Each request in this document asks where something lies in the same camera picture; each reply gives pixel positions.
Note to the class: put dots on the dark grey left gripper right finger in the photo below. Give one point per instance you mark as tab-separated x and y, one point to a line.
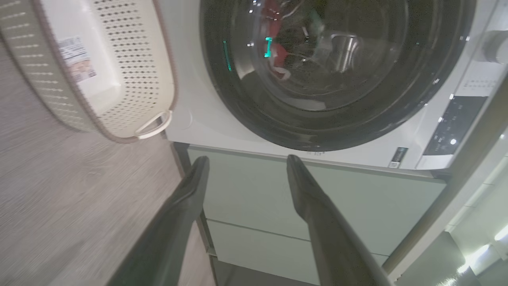
329	238

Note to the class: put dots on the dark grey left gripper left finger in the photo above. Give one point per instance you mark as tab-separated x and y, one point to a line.
174	222

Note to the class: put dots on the black washing machine door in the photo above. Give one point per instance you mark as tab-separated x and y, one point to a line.
222	99

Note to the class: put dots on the red and white garment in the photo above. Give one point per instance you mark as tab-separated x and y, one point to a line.
278	55

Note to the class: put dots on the white front-load washing machine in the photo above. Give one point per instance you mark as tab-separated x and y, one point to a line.
190	99

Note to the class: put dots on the dark washing machine control panel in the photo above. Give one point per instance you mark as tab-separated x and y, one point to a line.
452	127

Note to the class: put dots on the cream perforated laundry basket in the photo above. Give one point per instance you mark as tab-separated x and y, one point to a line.
131	59

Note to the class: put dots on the printed label sticker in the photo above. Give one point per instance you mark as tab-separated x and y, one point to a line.
77	59

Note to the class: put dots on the pale green cabinet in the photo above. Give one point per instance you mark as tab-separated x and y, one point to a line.
258	190

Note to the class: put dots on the small black code label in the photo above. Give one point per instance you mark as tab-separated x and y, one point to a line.
398	157

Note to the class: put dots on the grey countertop edge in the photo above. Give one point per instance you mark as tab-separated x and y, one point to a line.
456	178

